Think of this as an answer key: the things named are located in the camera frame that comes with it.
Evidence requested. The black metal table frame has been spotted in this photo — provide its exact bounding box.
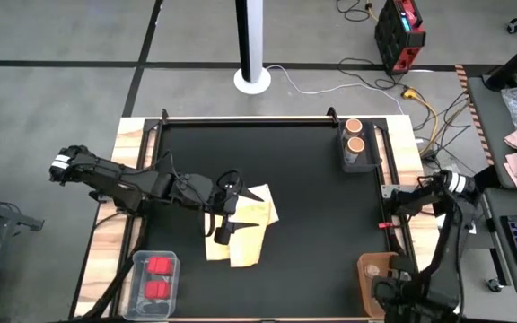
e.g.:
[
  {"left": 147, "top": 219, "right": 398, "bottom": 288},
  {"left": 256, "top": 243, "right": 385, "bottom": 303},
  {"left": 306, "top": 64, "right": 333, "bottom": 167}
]
[{"left": 72, "top": 107, "right": 461, "bottom": 323}]

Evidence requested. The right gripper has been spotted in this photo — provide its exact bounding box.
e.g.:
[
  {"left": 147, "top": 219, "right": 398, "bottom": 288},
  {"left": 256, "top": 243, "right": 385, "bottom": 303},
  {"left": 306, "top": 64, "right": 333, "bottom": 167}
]
[{"left": 372, "top": 256, "right": 425, "bottom": 323}]

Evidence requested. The clear plastic bin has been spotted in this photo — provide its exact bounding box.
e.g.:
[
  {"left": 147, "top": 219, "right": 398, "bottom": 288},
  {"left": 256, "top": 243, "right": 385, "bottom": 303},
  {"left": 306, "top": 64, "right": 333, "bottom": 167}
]
[{"left": 122, "top": 249, "right": 181, "bottom": 321}]

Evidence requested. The black table mat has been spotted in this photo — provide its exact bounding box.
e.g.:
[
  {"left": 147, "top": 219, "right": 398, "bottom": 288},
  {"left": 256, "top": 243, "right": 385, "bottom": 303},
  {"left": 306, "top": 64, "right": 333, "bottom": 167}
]
[{"left": 144, "top": 123, "right": 392, "bottom": 319}]

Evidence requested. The yellow floor cable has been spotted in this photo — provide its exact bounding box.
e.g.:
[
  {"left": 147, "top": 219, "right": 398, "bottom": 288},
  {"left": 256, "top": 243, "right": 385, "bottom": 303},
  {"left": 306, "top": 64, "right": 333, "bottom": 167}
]
[{"left": 401, "top": 87, "right": 439, "bottom": 153}]

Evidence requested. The yellow folded cloth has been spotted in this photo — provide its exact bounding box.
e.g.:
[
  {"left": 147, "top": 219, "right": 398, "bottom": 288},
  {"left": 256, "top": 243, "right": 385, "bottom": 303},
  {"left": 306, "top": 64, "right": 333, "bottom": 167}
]
[{"left": 203, "top": 183, "right": 280, "bottom": 269}]

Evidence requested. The black monitor pole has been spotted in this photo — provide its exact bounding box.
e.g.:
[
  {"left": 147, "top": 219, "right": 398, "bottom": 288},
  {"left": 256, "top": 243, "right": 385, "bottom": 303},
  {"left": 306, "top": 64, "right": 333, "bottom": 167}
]
[{"left": 484, "top": 29, "right": 517, "bottom": 91}]

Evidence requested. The grey side desk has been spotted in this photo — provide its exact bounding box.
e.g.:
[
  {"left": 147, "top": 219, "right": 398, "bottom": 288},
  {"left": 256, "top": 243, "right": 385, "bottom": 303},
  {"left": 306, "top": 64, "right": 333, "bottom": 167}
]
[
  {"left": 467, "top": 75, "right": 517, "bottom": 190},
  {"left": 482, "top": 188, "right": 517, "bottom": 300}
]

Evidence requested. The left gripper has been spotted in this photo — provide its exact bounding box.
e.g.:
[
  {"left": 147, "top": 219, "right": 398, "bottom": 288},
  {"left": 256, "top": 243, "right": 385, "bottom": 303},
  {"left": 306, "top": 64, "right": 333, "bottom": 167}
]
[{"left": 213, "top": 169, "right": 265, "bottom": 247}]

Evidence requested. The tall brown-lid spice jar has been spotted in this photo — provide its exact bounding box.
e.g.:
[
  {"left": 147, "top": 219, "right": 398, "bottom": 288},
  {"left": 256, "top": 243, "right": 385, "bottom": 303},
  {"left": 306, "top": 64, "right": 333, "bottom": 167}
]
[
  {"left": 345, "top": 117, "right": 364, "bottom": 138},
  {"left": 346, "top": 135, "right": 367, "bottom": 165}
]

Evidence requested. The red and black crate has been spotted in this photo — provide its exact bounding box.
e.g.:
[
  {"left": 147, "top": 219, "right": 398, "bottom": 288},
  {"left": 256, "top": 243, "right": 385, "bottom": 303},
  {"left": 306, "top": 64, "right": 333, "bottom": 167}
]
[{"left": 373, "top": 0, "right": 427, "bottom": 75}]

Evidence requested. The red smoked paprika tin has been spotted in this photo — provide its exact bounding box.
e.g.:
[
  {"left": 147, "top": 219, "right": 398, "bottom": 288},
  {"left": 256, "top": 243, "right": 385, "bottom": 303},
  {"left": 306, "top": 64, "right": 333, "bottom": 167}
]
[
  {"left": 144, "top": 280, "right": 172, "bottom": 301},
  {"left": 145, "top": 256, "right": 173, "bottom": 276}
]

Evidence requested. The black floor cable tangle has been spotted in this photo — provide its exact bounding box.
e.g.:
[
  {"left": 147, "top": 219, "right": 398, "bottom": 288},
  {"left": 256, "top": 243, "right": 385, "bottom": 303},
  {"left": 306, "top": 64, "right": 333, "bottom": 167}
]
[{"left": 338, "top": 57, "right": 471, "bottom": 163}]

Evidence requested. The dark grey translucent bin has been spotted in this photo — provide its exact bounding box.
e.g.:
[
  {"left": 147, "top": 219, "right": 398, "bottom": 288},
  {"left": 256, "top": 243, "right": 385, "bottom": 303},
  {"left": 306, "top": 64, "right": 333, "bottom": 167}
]
[{"left": 337, "top": 118, "right": 381, "bottom": 174}]

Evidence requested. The black desk support bar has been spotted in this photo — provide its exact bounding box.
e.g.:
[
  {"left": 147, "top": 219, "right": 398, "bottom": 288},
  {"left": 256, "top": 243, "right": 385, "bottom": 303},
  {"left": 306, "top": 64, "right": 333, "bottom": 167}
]
[{"left": 473, "top": 166, "right": 503, "bottom": 192}]

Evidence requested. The striped hazard tape strip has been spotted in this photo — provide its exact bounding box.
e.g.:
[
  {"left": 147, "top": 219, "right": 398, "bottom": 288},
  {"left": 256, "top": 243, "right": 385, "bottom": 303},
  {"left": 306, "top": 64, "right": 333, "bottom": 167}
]
[{"left": 454, "top": 65, "right": 495, "bottom": 167}]

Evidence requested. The black cable with plug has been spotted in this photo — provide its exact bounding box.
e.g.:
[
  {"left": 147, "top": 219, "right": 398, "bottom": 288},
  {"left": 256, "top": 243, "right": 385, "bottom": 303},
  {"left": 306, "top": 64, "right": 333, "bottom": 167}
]
[{"left": 335, "top": 0, "right": 379, "bottom": 22}]

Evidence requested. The pole with round white base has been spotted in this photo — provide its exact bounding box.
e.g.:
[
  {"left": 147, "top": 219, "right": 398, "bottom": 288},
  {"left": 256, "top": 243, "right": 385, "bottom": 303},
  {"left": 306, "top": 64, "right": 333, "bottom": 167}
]
[{"left": 233, "top": 0, "right": 273, "bottom": 95}]

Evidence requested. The orange plastic bin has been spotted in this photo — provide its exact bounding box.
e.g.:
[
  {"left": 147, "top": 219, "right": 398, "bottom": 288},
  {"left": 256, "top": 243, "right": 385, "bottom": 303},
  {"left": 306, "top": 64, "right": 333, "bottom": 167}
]
[{"left": 356, "top": 251, "right": 399, "bottom": 318}]

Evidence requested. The white floor cable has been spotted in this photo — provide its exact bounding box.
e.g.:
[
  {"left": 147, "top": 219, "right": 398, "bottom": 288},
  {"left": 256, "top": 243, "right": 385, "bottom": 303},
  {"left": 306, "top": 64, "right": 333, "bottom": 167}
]
[{"left": 265, "top": 65, "right": 406, "bottom": 116}]

